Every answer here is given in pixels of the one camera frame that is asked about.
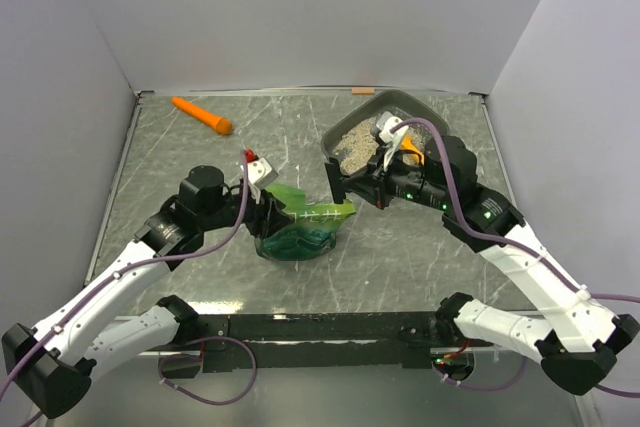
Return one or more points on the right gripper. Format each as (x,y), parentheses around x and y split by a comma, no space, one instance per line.
(370,187)

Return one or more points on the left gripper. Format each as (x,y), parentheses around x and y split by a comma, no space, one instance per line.
(268,217)

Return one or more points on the green litter bag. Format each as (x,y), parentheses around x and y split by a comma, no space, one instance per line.
(313,230)

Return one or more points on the yellow plastic scoop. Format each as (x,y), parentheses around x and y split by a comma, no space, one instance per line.
(410,149)

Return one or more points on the grey litter box tray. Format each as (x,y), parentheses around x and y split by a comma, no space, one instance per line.
(399,103)

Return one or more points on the black T-shaped part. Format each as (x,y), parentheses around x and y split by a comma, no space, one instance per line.
(334,177)

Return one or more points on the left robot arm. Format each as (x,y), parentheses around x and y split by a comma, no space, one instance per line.
(56,361)

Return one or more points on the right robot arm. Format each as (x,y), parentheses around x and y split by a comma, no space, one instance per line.
(575,339)

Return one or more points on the litter granules pile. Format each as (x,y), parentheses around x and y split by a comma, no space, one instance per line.
(358,145)

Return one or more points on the brown tape piece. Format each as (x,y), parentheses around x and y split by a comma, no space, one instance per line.
(363,91)

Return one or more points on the orange carrot toy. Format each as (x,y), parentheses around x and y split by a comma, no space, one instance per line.
(220,124)

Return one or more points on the black base bar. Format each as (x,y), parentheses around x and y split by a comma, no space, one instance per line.
(407,339)

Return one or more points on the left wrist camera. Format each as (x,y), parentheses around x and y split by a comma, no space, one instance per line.
(258,172)

